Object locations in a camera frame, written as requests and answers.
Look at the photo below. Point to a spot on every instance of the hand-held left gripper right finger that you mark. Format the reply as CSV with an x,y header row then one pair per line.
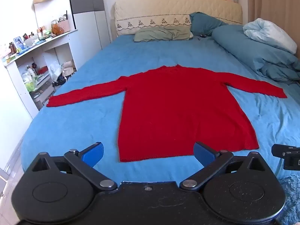
x,y
203,154

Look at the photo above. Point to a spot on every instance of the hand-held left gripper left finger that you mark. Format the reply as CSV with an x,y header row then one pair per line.
x,y
93,154

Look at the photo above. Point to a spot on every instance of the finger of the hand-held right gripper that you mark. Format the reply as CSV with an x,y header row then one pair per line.
x,y
287,151

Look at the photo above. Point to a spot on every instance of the red sweater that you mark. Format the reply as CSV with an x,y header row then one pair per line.
x,y
175,110

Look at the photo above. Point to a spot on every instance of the blue fluffy rug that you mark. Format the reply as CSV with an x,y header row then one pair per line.
x,y
291,192

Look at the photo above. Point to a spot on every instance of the beige bag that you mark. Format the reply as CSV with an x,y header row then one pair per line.
x,y
68,69

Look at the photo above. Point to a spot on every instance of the white plastic bag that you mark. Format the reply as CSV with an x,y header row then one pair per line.
x,y
55,71

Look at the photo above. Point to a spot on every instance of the green plastic bag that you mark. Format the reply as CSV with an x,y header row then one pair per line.
x,y
30,83

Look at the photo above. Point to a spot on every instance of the red box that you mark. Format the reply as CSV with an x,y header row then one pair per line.
x,y
42,70

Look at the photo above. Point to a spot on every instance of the bed with blue sheet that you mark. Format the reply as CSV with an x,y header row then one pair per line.
x,y
164,51

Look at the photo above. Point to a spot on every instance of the teal duvet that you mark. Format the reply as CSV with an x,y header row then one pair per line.
x,y
239,44

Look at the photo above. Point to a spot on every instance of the white shelf desk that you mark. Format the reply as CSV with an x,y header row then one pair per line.
x,y
58,42

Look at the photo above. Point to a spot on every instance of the small dark hair clip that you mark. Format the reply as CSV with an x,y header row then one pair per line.
x,y
202,36

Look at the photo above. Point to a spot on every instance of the light blue quilt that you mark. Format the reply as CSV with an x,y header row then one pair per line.
x,y
269,32

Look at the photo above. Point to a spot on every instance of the white and grey wardrobe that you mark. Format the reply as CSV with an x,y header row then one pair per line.
x,y
86,28

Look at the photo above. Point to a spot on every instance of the green pillow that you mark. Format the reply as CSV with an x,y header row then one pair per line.
x,y
161,34

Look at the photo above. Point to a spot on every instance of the brown teddy bear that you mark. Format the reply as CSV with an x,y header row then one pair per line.
x,y
57,31

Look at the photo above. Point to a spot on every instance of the teal pillow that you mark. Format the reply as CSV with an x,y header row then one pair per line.
x,y
204,23

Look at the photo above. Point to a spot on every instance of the pink storage box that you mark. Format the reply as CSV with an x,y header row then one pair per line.
x,y
65,26

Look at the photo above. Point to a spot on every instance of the brown bottle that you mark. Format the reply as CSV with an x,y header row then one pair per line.
x,y
12,48

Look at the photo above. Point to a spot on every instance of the cream quilted headboard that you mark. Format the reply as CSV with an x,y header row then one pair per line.
x,y
175,9

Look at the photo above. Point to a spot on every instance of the beige curtain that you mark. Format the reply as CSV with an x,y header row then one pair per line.
x,y
269,2

